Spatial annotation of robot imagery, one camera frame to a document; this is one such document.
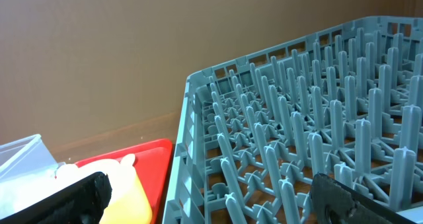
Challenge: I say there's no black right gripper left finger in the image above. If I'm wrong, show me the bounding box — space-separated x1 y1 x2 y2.
1 172 112 224

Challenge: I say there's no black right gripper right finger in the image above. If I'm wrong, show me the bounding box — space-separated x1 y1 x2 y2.
311 173 415 224

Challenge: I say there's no yellow plastic cup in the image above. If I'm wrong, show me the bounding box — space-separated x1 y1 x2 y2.
100 167 153 224

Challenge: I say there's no clear plastic waste bin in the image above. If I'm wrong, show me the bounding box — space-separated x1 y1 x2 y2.
1 134 58 182

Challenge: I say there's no grey dishwasher rack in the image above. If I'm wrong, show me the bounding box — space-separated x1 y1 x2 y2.
163 16 422 223

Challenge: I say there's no red plastic tray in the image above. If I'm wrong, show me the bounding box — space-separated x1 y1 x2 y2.
75 139 173 223

